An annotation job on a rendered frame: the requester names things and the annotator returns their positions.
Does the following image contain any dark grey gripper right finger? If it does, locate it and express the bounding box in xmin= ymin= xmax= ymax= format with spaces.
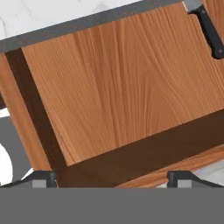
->
xmin=166 ymin=171 xmax=224 ymax=189

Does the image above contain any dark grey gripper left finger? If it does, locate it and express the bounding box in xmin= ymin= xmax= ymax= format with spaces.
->
xmin=1 ymin=171 xmax=57 ymax=189

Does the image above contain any open wooden drawer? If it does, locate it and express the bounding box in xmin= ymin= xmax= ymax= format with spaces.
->
xmin=0 ymin=0 xmax=224 ymax=189

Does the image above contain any black handled kitchen knife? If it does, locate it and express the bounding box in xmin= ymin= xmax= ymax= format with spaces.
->
xmin=183 ymin=0 xmax=224 ymax=60

